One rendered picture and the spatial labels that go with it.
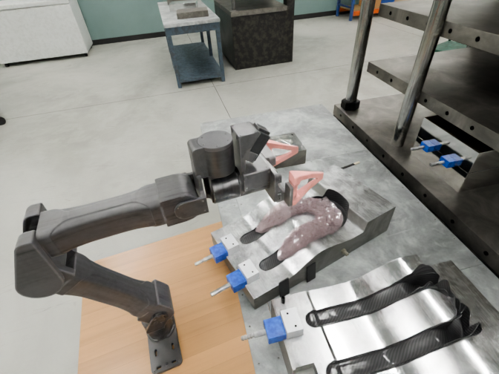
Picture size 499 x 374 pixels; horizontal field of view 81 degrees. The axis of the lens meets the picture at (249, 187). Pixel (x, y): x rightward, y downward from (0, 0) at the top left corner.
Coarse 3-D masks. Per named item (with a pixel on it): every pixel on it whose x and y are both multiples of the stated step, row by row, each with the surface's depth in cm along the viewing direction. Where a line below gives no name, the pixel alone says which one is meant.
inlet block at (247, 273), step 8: (240, 264) 78; (248, 264) 78; (232, 272) 78; (240, 272) 78; (248, 272) 76; (256, 272) 76; (232, 280) 76; (240, 280) 76; (248, 280) 76; (224, 288) 76; (232, 288) 75; (240, 288) 76
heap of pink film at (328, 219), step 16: (272, 208) 90; (288, 208) 88; (304, 208) 91; (320, 208) 90; (336, 208) 91; (272, 224) 88; (304, 224) 84; (320, 224) 83; (336, 224) 87; (288, 240) 81; (304, 240) 80; (288, 256) 81
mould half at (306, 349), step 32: (416, 256) 71; (320, 288) 71; (352, 288) 71; (352, 320) 65; (384, 320) 64; (416, 320) 61; (480, 320) 66; (288, 352) 60; (320, 352) 60; (352, 352) 60; (448, 352) 56; (480, 352) 54
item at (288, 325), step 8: (280, 312) 64; (288, 312) 64; (296, 312) 64; (264, 320) 64; (272, 320) 64; (280, 320) 64; (288, 320) 63; (296, 320) 63; (264, 328) 64; (272, 328) 63; (280, 328) 63; (288, 328) 61; (296, 328) 61; (248, 336) 63; (256, 336) 63; (272, 336) 62; (280, 336) 62; (288, 336) 62; (296, 336) 63
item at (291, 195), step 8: (296, 176) 49; (304, 176) 51; (312, 176) 52; (320, 176) 54; (280, 184) 55; (288, 184) 51; (296, 184) 50; (312, 184) 54; (280, 192) 53; (288, 192) 51; (296, 192) 53; (304, 192) 54; (280, 200) 54; (288, 200) 52; (296, 200) 53
